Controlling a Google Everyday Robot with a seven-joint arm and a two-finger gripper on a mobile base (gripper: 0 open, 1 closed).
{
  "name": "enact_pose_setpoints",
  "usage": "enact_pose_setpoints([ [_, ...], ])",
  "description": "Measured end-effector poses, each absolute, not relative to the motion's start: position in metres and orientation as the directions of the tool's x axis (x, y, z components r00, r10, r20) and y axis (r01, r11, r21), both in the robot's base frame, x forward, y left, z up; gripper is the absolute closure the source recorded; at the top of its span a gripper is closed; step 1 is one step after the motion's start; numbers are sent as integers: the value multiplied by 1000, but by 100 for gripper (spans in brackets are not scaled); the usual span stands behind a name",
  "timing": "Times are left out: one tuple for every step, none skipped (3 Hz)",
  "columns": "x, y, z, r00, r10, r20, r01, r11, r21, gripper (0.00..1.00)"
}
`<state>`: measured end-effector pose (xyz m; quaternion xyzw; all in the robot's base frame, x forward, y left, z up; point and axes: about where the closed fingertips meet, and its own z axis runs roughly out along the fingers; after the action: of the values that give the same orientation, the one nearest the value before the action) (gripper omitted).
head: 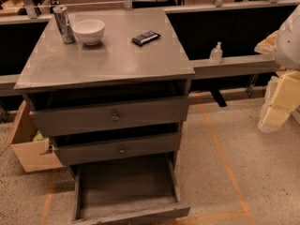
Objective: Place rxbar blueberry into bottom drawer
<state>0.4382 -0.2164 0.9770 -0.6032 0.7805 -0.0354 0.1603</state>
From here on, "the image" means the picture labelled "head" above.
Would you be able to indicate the grey metal railing beam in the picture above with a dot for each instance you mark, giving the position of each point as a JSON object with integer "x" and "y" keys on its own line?
{"x": 234, "y": 64}

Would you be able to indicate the white ceramic bowl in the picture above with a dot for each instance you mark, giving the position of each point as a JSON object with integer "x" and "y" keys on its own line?
{"x": 90, "y": 32}

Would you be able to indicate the middle grey drawer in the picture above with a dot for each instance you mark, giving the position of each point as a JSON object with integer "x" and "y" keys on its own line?
{"x": 124, "y": 148}

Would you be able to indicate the clear sanitizer pump bottle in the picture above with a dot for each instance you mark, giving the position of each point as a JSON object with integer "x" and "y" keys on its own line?
{"x": 216, "y": 54}

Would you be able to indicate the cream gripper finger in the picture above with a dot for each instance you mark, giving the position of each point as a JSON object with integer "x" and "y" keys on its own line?
{"x": 282, "y": 97}

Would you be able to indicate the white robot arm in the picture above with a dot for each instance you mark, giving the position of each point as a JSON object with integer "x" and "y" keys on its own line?
{"x": 284, "y": 43}

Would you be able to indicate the grey wooden drawer cabinet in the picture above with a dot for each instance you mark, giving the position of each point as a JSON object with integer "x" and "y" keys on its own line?
{"x": 105, "y": 94}

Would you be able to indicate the silver metallic can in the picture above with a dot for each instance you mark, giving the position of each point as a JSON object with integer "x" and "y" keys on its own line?
{"x": 63, "y": 24}

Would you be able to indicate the open bottom grey drawer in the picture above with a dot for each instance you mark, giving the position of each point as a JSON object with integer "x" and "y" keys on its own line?
{"x": 129, "y": 191}

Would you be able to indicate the brown cardboard box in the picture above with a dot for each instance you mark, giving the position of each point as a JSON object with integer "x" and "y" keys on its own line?
{"x": 34, "y": 156}

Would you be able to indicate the top grey drawer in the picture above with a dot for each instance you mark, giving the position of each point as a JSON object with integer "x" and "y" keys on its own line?
{"x": 128, "y": 114}

